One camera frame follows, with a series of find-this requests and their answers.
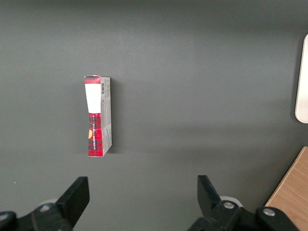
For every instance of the wooden drawer cabinet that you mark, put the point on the wooden drawer cabinet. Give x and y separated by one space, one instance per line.
292 192

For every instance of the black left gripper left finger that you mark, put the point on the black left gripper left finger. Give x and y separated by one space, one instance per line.
67 207

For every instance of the red grey cardboard box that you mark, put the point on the red grey cardboard box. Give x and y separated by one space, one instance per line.
98 120

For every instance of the cream plastic tray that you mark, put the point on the cream plastic tray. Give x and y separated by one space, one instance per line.
302 84

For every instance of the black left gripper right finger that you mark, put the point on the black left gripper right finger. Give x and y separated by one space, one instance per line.
216 214

